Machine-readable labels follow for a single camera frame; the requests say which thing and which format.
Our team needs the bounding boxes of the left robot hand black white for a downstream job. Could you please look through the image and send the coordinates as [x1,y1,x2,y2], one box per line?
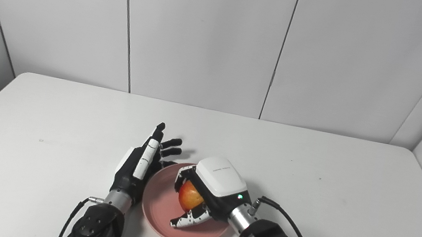
[108,116,186,210]

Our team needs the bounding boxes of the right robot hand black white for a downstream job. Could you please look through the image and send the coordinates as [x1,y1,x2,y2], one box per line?
[168,151,258,237]

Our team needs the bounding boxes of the red yellow pomegranate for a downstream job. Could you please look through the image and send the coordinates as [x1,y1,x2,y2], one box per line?
[176,179,207,214]

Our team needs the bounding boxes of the pink round plate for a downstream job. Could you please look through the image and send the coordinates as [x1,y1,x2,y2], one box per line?
[136,157,238,237]

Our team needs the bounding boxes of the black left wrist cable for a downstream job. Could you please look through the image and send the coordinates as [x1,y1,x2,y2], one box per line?
[56,192,105,237]

